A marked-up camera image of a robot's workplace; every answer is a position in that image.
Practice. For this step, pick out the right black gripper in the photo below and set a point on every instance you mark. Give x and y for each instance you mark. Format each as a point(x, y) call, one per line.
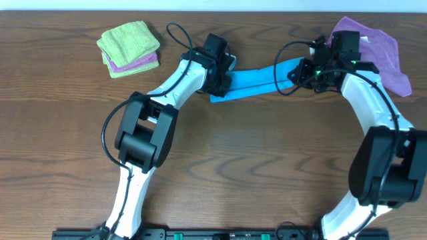
point(301, 72)

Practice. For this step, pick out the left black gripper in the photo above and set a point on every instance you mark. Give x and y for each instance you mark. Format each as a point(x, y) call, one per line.
point(221, 80)

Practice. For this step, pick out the blue microfibre cloth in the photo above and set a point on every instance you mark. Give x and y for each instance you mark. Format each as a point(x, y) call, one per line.
point(258, 81)

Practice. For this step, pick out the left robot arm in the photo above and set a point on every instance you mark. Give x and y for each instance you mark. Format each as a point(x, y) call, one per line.
point(146, 131)

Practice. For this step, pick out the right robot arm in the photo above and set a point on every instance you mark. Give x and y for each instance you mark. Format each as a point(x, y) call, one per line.
point(390, 166)

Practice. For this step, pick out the purple crumpled cloth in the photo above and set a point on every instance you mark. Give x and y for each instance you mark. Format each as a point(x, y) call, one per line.
point(381, 49)

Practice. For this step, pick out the purple folded cloth in stack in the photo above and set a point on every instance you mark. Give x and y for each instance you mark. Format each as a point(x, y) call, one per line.
point(149, 58)

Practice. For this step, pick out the top green folded cloth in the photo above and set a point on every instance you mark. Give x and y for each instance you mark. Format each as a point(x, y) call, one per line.
point(128, 43)

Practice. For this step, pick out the green folded cloth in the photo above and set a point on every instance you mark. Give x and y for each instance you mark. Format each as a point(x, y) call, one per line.
point(132, 71)
point(128, 43)

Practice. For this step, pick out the bottom green folded cloth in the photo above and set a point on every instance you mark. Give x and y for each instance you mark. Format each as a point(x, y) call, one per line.
point(132, 71)

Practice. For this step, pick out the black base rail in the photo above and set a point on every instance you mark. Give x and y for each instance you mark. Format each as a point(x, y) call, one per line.
point(162, 234)

